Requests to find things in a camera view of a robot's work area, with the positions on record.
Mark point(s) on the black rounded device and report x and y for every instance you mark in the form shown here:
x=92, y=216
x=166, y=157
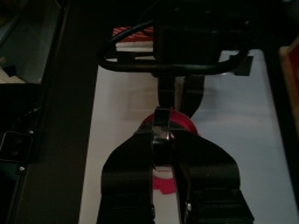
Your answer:
x=14, y=146

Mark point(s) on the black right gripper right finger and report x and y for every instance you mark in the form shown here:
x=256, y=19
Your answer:
x=209, y=180

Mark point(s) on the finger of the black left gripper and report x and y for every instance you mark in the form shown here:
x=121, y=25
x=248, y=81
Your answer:
x=165, y=90
x=193, y=93

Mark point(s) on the pink rectangular block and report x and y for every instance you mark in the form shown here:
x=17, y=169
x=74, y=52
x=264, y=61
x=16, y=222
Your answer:
x=133, y=38

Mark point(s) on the white cutting board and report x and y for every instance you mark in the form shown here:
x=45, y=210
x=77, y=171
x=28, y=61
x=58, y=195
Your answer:
x=240, y=131

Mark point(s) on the small red dough piece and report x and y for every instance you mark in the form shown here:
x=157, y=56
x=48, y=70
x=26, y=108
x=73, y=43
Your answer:
x=162, y=184

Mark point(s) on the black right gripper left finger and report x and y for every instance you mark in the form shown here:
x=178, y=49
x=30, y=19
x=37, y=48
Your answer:
x=125, y=175

